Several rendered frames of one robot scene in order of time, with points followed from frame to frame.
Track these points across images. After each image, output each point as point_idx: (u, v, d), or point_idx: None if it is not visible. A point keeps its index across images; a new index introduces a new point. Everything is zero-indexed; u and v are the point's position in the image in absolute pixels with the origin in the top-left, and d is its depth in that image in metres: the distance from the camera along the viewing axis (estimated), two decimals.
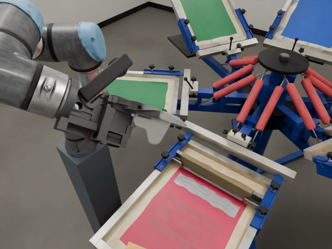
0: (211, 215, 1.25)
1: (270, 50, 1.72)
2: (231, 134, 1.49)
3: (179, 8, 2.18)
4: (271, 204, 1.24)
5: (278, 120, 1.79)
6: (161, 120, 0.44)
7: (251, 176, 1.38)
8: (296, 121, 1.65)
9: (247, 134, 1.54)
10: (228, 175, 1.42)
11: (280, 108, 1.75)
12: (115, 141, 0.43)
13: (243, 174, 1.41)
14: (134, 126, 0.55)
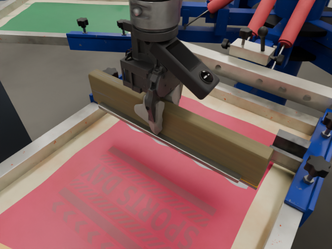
0: (197, 184, 0.58)
1: None
2: (238, 44, 0.81)
3: None
4: (328, 159, 0.56)
5: (312, 47, 1.11)
6: (149, 120, 0.48)
7: (278, 112, 0.70)
8: None
9: None
10: (231, 115, 0.75)
11: (316, 23, 1.07)
12: (126, 76, 0.46)
13: (261, 112, 0.74)
14: None
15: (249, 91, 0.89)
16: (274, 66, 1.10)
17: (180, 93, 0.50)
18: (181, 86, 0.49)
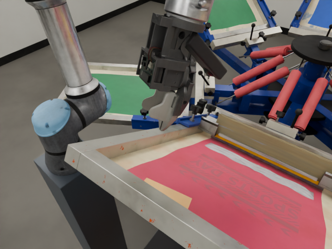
0: (278, 188, 0.73)
1: (305, 37, 1.39)
2: (273, 120, 1.14)
3: None
4: None
5: (314, 124, 1.46)
6: (170, 116, 0.48)
7: None
8: None
9: None
10: None
11: (317, 108, 1.42)
12: (154, 77, 0.42)
13: None
14: None
15: None
16: None
17: None
18: None
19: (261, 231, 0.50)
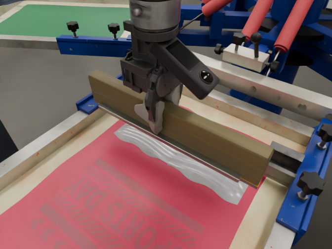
0: (185, 199, 0.55)
1: None
2: (231, 49, 0.78)
3: None
4: (323, 174, 0.53)
5: (309, 51, 1.09)
6: (149, 119, 0.48)
7: (272, 122, 0.68)
8: None
9: None
10: (224, 124, 0.72)
11: (313, 26, 1.04)
12: (126, 76, 0.46)
13: (255, 121, 0.71)
14: None
15: (244, 98, 0.87)
16: (270, 71, 1.07)
17: (180, 93, 0.50)
18: (181, 86, 0.49)
19: None
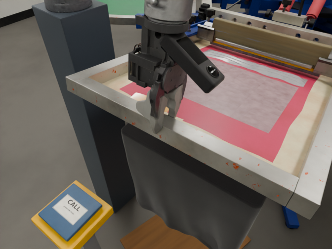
0: (267, 82, 0.79)
1: None
2: (279, 11, 1.08)
3: None
4: None
5: (327, 26, 1.39)
6: (151, 116, 0.48)
7: None
8: None
9: None
10: None
11: (331, 7, 1.35)
12: (132, 70, 0.46)
13: None
14: (169, 106, 0.53)
15: None
16: None
17: (183, 94, 0.51)
18: (184, 87, 0.51)
19: (230, 120, 0.60)
